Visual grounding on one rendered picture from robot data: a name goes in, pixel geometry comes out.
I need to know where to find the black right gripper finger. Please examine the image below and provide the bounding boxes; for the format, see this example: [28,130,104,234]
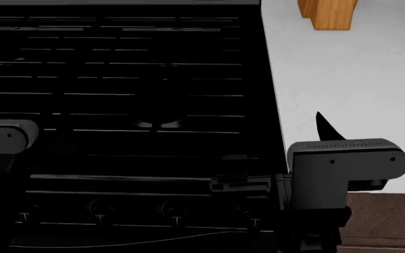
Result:
[315,110,347,141]

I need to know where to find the brown wooden cabinet front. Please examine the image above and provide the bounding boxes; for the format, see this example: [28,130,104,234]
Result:
[336,191,405,253]

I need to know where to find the black stove knob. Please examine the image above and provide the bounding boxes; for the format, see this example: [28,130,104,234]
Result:
[158,200,191,228]
[88,198,116,226]
[15,207,38,227]
[241,207,268,231]

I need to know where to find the wooden knife block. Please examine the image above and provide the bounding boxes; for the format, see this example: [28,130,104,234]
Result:
[297,0,358,31]

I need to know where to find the black stove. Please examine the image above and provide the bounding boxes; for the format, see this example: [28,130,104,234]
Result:
[0,0,289,253]

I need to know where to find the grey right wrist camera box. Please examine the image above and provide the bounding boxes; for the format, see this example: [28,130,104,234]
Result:
[286,137,405,210]

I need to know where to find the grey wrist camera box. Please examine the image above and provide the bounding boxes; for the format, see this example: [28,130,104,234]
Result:
[286,137,405,210]
[0,118,40,155]

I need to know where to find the black oven door handle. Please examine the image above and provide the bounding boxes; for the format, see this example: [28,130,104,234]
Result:
[29,173,272,193]

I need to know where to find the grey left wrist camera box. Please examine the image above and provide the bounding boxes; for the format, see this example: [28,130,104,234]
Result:
[0,118,40,155]

